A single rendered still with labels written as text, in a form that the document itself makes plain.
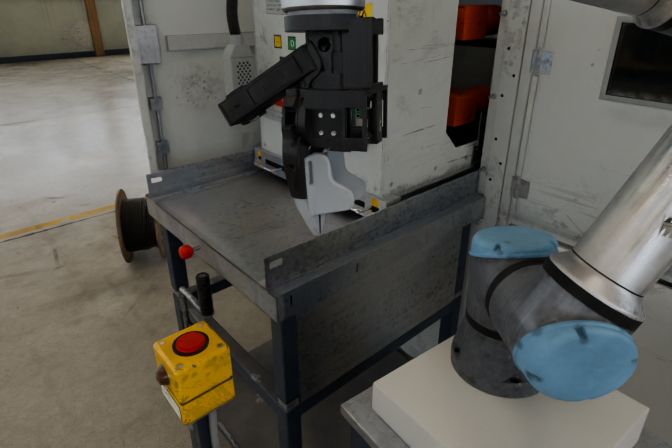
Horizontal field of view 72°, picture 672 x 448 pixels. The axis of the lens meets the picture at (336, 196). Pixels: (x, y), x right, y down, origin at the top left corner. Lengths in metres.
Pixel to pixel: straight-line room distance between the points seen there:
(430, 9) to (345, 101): 0.68
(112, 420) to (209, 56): 1.27
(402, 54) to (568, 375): 0.67
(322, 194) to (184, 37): 1.06
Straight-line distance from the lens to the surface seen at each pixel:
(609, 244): 0.58
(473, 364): 0.77
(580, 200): 1.18
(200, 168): 1.37
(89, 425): 1.96
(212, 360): 0.70
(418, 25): 1.04
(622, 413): 0.82
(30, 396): 2.16
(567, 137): 1.15
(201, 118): 1.51
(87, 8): 12.23
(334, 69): 0.43
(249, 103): 0.46
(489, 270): 0.68
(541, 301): 0.59
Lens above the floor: 1.35
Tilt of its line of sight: 24 degrees down
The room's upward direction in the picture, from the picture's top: straight up
